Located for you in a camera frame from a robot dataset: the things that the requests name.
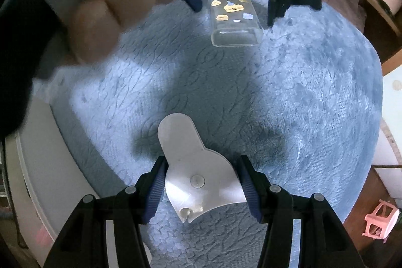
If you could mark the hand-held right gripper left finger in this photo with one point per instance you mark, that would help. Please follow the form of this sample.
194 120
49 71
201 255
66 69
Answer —
155 189

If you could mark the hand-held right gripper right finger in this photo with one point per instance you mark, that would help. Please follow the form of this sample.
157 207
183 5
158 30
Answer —
251 189

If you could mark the clear box with stickers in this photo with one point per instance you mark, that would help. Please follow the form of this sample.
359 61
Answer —
235 26

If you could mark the pink folded cloth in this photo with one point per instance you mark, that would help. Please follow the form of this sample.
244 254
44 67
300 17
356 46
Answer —
342 4

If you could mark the blue plush blanket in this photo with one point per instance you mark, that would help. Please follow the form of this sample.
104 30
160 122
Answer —
314 98

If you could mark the brown wooden cabinet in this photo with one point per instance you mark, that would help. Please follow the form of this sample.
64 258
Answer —
377 35

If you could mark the pink toy chair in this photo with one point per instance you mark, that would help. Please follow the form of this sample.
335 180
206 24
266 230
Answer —
381 221

